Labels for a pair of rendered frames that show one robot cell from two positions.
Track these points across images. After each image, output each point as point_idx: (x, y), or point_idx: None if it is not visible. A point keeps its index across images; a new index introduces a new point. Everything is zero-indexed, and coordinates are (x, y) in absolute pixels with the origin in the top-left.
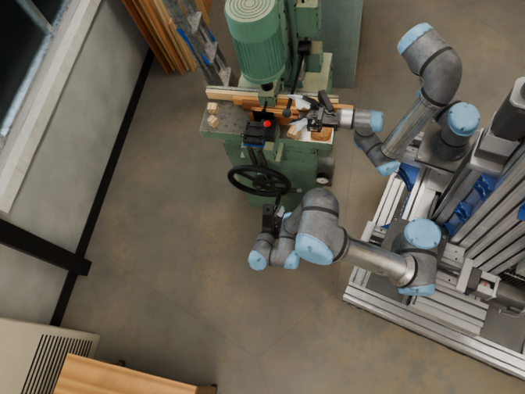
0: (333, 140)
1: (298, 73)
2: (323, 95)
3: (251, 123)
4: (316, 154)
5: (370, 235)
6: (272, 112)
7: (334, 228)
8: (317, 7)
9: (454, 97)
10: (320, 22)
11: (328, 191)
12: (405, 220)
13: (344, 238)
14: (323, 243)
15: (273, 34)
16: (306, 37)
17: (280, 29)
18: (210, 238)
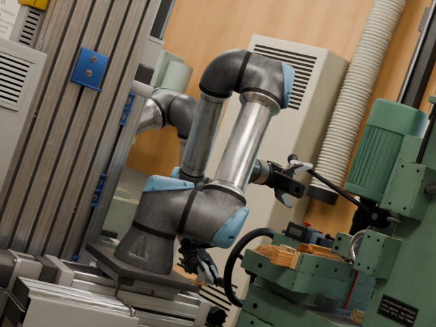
0: (251, 263)
1: (339, 188)
2: (296, 180)
3: (319, 233)
4: (250, 296)
5: (115, 242)
6: (320, 237)
7: (165, 96)
8: (401, 161)
9: (204, 195)
10: (402, 208)
11: (194, 109)
12: (103, 229)
13: (153, 97)
14: (161, 88)
15: (369, 124)
16: (392, 217)
17: (393, 168)
18: None
